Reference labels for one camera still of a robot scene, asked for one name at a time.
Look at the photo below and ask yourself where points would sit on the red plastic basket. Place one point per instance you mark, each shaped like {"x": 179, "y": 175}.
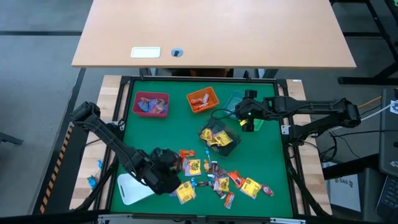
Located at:
{"x": 149, "y": 95}

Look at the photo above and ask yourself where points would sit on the clear grey plastic bin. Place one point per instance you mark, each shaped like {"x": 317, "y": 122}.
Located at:
{"x": 227, "y": 150}

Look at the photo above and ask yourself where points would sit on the tan wooden desk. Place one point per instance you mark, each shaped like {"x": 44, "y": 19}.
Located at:
{"x": 217, "y": 28}

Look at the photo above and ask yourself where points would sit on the dark brown chocolate packet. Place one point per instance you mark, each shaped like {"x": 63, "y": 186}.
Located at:
{"x": 217, "y": 170}

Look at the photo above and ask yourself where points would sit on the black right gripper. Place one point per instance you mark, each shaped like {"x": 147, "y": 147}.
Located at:
{"x": 252, "y": 109}

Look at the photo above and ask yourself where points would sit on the silver frame bracket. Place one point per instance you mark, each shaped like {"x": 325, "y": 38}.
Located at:
{"x": 110, "y": 218}
{"x": 287, "y": 221}

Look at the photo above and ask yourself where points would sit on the orange white candy packet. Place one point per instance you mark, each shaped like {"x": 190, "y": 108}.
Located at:
{"x": 206, "y": 98}

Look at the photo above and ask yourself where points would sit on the orange plastic basket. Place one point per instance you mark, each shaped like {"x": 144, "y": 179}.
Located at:
{"x": 214, "y": 95}

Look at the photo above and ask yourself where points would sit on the black table frame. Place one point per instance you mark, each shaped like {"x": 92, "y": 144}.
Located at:
{"x": 186, "y": 78}

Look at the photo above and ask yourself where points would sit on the green table mat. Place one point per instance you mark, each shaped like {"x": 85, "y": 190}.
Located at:
{"x": 280, "y": 205}

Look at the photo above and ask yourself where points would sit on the yellow purple sour candy packet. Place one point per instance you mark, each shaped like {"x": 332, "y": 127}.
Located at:
{"x": 194, "y": 168}
{"x": 213, "y": 142}

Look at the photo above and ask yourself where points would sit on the white plastic bin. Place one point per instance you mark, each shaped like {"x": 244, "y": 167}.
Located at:
{"x": 130, "y": 189}

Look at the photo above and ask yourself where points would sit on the dark brown chocolate bar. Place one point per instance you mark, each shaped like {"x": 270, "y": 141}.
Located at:
{"x": 221, "y": 194}
{"x": 203, "y": 183}

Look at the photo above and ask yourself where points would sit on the round grey desk grommet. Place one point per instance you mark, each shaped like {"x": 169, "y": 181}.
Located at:
{"x": 177, "y": 52}

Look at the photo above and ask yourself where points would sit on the teal plastic bin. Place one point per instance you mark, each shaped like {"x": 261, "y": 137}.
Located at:
{"x": 230, "y": 101}

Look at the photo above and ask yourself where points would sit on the white corner bracket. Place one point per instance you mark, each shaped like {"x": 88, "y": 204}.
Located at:
{"x": 285, "y": 129}

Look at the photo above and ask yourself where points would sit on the blue purple candy packet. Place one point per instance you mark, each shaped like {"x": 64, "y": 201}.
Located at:
{"x": 143, "y": 105}

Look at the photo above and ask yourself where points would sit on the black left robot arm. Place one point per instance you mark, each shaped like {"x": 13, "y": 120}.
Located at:
{"x": 115, "y": 143}

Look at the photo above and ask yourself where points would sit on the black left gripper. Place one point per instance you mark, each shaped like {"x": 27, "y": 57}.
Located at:
{"x": 164, "y": 174}

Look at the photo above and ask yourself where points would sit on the green plastic basket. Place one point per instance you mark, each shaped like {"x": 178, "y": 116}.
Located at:
{"x": 258, "y": 124}

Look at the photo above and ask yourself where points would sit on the black computer case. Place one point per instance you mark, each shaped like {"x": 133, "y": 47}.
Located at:
{"x": 388, "y": 140}

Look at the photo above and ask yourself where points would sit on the white rectangular desk plate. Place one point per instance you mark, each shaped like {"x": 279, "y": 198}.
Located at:
{"x": 145, "y": 52}

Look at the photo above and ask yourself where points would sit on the red wrapped candy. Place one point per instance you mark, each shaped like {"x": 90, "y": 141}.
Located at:
{"x": 267, "y": 189}

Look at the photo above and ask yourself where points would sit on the black furniture leg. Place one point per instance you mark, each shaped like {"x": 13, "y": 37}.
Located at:
{"x": 11, "y": 139}

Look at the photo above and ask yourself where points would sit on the black ramp with hazard stripes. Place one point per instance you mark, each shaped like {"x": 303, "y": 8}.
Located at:
{"x": 68, "y": 161}

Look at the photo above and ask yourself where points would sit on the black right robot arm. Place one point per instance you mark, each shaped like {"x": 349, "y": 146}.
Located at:
{"x": 311, "y": 107}

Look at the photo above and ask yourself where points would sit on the black desk frame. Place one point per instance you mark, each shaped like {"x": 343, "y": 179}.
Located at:
{"x": 367, "y": 80}

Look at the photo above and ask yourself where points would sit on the orange yellow wrapped lollipop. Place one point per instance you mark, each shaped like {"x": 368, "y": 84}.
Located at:
{"x": 207, "y": 165}

